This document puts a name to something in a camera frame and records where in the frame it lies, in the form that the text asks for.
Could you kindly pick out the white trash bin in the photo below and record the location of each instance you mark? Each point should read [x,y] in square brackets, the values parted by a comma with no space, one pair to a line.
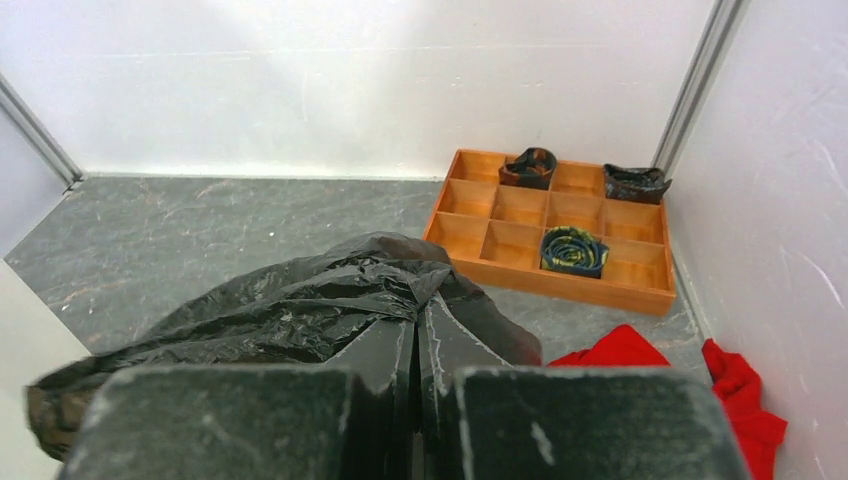
[34,342]

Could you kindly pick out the right aluminium corner post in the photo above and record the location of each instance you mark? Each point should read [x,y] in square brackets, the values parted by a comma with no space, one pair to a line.
[717,36]

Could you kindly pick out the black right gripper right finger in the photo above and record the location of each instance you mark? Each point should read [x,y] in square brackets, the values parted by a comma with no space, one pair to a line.
[484,418]

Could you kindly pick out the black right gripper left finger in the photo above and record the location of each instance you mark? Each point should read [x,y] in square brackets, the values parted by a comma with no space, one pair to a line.
[347,418]

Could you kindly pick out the left aluminium corner post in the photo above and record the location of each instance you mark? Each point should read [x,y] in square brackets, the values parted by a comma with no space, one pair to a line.
[15,109]

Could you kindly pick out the dark grey rolled tie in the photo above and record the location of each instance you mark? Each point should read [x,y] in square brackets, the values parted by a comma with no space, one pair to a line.
[638,185]

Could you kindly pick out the red cloth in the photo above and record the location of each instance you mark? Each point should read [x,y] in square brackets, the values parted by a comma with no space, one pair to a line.
[738,386]

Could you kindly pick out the black trash bag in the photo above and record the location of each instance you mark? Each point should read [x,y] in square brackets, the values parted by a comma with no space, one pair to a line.
[304,310]

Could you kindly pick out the blue yellow rolled tie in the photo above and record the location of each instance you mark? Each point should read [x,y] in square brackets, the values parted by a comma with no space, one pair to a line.
[572,250]

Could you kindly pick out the wooden compartment tray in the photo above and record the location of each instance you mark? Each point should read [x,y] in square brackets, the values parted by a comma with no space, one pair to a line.
[493,234]

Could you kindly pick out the orange black rolled tie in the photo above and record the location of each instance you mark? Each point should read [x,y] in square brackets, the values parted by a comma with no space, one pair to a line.
[534,169]

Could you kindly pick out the aluminium corner post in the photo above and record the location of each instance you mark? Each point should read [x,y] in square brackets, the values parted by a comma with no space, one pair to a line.
[15,109]
[717,36]

